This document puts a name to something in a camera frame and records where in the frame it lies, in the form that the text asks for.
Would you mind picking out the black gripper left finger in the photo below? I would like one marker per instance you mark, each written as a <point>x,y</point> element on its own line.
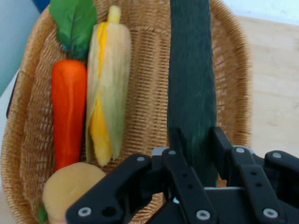
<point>112,186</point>

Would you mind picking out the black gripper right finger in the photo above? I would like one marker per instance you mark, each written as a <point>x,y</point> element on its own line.
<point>257,177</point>

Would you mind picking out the dark green toy cucumber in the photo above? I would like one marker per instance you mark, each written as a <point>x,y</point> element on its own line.
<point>191,70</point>

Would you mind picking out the toy peach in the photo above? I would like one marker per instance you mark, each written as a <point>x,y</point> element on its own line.
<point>65,186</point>

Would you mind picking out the toy carrot with green leaf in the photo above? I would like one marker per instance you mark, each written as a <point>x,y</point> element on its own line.
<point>69,105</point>

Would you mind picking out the bamboo cutting board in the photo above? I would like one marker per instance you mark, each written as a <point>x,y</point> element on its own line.
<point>275,81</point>

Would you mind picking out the toy corn cob with husk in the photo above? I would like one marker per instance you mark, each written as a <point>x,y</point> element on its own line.
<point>109,81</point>

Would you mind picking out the dark blue foam piece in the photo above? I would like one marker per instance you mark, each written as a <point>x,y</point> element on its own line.
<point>42,4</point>

